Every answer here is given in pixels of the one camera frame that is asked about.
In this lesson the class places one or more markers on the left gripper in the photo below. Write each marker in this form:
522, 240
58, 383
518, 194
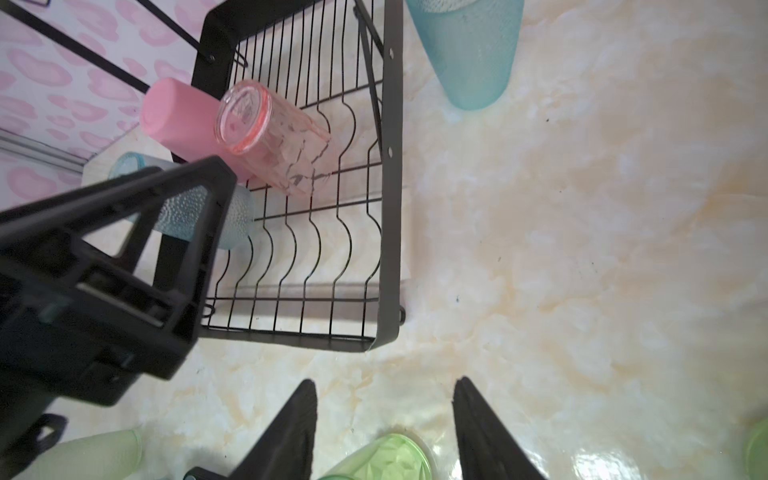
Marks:
77, 320

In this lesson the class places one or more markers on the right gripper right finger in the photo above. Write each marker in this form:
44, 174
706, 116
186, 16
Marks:
486, 449

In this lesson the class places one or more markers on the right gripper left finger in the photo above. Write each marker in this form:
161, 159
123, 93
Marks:
285, 449

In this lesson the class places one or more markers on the green cup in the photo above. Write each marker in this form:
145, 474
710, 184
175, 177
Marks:
756, 452
390, 457
113, 455

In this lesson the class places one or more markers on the opaque pink plastic cup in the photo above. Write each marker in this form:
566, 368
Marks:
182, 118

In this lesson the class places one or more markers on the clear pink plastic cup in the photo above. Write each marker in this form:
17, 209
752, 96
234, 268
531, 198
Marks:
275, 140

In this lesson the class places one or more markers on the black wire dish rack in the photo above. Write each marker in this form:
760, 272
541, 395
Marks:
321, 262

